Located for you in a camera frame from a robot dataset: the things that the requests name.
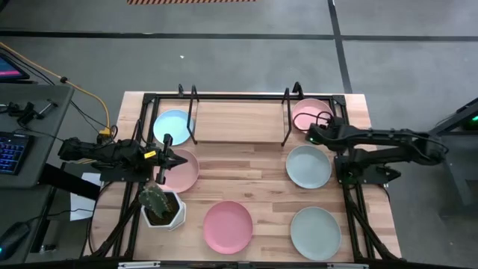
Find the green cactus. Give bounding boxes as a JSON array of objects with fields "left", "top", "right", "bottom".
[{"left": 138, "top": 183, "right": 173, "bottom": 220}]

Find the black flat bar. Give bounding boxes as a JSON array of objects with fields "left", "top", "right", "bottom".
[{"left": 39, "top": 163, "right": 102, "bottom": 201}]

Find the black aluminium rig frame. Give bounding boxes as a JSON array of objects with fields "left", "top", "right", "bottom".
[{"left": 84, "top": 91, "right": 403, "bottom": 265}]

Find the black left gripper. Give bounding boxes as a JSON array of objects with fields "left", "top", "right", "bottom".
[{"left": 141, "top": 133, "right": 188, "bottom": 185}]

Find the black backlit keyboard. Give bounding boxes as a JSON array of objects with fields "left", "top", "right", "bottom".
[{"left": 0, "top": 131, "right": 33, "bottom": 176}]

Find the deep pink plate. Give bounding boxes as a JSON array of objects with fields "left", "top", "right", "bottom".
[{"left": 202, "top": 200, "right": 254, "bottom": 256}]

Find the white paper sheet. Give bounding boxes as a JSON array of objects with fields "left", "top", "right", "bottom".
[{"left": 69, "top": 171, "right": 104, "bottom": 222}]

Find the grey side desk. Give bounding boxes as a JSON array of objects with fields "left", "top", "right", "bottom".
[{"left": 0, "top": 84, "right": 75, "bottom": 190}]

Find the grey plate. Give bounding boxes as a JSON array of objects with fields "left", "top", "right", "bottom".
[
  {"left": 290, "top": 206, "right": 342, "bottom": 262},
  {"left": 285, "top": 144, "right": 332, "bottom": 190}
]

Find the yellow cable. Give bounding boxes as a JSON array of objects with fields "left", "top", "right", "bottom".
[{"left": 0, "top": 40, "right": 113, "bottom": 136}]

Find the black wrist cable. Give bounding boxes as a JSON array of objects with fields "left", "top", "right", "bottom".
[{"left": 293, "top": 110, "right": 335, "bottom": 130}]

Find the pale pink plate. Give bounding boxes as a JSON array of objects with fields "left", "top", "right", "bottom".
[
  {"left": 291, "top": 98, "right": 335, "bottom": 132},
  {"left": 152, "top": 148, "right": 200, "bottom": 194}
]

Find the light blue plate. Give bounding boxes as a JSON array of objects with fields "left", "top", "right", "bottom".
[{"left": 152, "top": 108, "right": 195, "bottom": 146}]

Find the monitor with pink screen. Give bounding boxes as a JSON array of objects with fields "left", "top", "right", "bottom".
[{"left": 0, "top": 52, "right": 31, "bottom": 81}]

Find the black metal dish rack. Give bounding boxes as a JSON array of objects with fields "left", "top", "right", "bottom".
[{"left": 177, "top": 81, "right": 305, "bottom": 147}]

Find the white hexagonal plant pot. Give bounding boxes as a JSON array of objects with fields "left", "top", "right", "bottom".
[{"left": 140, "top": 190, "right": 187, "bottom": 232}]

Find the black computer mouse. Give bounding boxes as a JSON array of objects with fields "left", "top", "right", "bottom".
[{"left": 0, "top": 220, "right": 31, "bottom": 261}]

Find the black clamp mount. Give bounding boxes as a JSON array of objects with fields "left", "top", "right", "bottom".
[{"left": 7, "top": 99, "right": 59, "bottom": 126}]

